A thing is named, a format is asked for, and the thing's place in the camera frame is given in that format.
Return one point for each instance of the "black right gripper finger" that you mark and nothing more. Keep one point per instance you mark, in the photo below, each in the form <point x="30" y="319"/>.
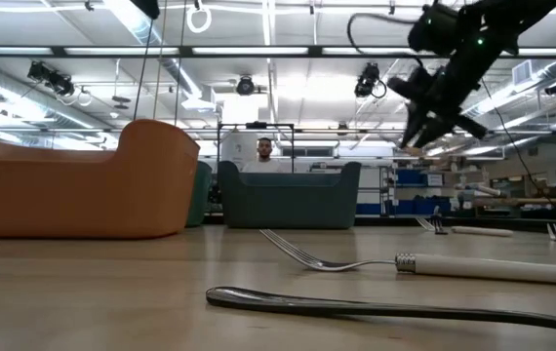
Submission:
<point x="431" y="130"/>
<point x="412" y="127"/>

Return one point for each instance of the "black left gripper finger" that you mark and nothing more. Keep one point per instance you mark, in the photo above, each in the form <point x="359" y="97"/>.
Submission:
<point x="148" y="6"/>

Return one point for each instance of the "black metal fork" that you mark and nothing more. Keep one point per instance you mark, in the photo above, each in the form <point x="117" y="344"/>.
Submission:
<point x="438" y="226"/>
<point x="307" y="304"/>

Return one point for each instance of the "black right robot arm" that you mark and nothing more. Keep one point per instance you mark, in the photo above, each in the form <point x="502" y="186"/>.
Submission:
<point x="502" y="29"/>

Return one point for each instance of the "shelf with blue crates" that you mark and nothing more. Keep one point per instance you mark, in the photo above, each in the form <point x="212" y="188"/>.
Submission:
<point x="409" y="178"/>

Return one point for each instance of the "black overhead light bar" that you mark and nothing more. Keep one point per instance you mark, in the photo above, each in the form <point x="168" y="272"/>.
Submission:
<point x="185" y="50"/>

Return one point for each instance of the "white ceiling vent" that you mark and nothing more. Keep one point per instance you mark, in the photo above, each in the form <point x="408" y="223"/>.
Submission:
<point x="522" y="73"/>

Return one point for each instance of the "wooden workbench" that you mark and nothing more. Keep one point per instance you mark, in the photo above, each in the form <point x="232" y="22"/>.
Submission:
<point x="551" y="201"/>

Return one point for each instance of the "blue plastic bin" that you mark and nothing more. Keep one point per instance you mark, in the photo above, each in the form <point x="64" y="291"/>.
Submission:
<point x="288" y="205"/>

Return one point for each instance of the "person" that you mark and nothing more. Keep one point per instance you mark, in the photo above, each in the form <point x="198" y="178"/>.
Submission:
<point x="263" y="166"/>

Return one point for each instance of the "green plastic bin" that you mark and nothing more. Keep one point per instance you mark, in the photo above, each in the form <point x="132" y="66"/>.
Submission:
<point x="200" y="195"/>

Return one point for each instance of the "orange plastic bin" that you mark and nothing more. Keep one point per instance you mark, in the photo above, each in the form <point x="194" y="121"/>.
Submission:
<point x="88" y="195"/>

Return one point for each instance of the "black ceiling camera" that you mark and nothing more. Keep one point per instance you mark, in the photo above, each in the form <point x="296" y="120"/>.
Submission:
<point x="367" y="80"/>
<point x="53" y="80"/>
<point x="245" y="87"/>

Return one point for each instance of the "black aluminium table frame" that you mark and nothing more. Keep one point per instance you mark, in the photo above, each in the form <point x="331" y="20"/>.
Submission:
<point x="527" y="224"/>

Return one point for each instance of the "silver ventilation duct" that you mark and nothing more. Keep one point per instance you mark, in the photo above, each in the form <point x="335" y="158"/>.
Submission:
<point x="14" y="97"/>

